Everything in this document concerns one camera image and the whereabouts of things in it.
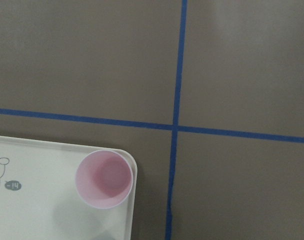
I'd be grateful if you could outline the cream plastic tray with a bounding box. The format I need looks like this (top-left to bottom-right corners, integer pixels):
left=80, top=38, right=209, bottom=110
left=0, top=136, right=138, bottom=240

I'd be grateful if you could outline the grey cup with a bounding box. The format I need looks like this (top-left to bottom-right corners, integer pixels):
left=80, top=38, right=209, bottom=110
left=93, top=229, right=124, bottom=240

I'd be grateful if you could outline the pink cup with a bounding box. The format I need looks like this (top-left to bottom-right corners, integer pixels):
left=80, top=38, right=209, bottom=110
left=75, top=150, right=134, bottom=210

